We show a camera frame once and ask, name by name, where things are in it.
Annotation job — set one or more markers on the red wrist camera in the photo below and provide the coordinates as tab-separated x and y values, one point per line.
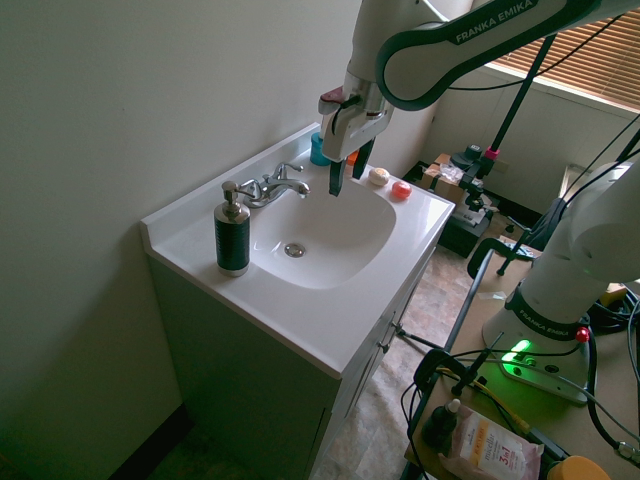
332	98

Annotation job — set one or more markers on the dark dropper bottle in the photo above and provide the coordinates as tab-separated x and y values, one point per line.
441	422

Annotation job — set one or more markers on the cardboard box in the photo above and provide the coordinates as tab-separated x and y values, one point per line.
442	182

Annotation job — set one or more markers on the blue plastic cup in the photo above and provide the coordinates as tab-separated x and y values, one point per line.
317	149

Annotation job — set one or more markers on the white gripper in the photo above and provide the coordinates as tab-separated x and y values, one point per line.
350	131

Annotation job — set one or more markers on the white Franka Panda arm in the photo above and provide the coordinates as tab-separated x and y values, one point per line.
575	240

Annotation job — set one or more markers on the red round soap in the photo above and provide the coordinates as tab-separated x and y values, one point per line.
401	190

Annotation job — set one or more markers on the grey vanity cabinet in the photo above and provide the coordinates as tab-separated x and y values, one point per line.
260	400

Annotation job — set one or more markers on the pink wipes packet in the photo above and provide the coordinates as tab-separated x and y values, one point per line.
492	445

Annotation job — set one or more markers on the wooden window blind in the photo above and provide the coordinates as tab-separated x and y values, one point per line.
575	55

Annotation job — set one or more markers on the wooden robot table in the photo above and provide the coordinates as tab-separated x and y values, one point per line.
530	380

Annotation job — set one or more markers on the orange small container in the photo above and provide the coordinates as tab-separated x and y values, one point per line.
352	157

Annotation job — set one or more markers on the black chrome soap dispenser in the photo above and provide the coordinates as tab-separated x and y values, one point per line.
231	231

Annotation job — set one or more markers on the black screw clamp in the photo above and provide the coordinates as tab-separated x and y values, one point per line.
477	365

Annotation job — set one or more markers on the white sink vanity top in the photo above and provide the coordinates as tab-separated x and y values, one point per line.
280	280

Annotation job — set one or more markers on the black camera stand pole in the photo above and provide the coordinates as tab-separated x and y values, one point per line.
517	92

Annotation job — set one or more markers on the black C-clamp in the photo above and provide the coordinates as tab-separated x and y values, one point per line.
492	257

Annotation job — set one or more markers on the black equipment case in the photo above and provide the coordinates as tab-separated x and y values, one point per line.
462	232

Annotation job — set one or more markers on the yellow round object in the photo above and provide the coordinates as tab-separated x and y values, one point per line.
575	469

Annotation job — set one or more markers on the chrome sink drain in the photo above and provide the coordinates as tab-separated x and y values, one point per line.
295	249

